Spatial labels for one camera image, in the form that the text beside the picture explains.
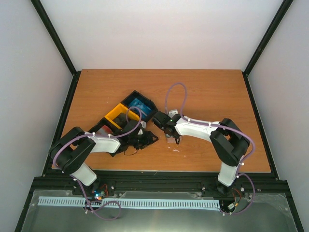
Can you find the stack of red cards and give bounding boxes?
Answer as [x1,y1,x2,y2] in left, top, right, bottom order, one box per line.
[97,125,112,135]

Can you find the light blue cable duct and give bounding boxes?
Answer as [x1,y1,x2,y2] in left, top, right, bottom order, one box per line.
[37,196,220,211]

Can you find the black cards in yellow bin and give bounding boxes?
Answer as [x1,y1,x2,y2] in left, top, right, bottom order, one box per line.
[112,113,131,128]

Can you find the stack of blue cards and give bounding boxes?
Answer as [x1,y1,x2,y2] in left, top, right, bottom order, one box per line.
[129,98,152,117]

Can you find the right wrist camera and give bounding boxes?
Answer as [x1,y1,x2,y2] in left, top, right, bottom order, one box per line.
[168,109,178,118]

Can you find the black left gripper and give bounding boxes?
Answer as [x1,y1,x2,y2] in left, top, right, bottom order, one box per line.
[129,130,158,150]

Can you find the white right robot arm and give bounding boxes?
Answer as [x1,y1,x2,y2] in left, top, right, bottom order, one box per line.
[152,112,255,187]

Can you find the yellow plastic bin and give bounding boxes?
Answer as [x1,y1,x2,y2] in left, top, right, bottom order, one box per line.
[105,103,140,129]

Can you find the black bin with blue cards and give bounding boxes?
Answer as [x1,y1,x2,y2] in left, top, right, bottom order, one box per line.
[121,90,158,122]

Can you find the black bin with red cards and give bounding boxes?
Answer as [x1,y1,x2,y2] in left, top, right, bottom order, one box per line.
[88,117,121,158]

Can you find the black aluminium frame rail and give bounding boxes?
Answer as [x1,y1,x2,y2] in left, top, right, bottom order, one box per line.
[15,0,304,232]

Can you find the pink card holder wallet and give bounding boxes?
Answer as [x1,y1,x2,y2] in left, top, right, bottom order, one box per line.
[165,134,176,144]

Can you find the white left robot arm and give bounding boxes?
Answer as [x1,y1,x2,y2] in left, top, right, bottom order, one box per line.
[48,119,158,195]

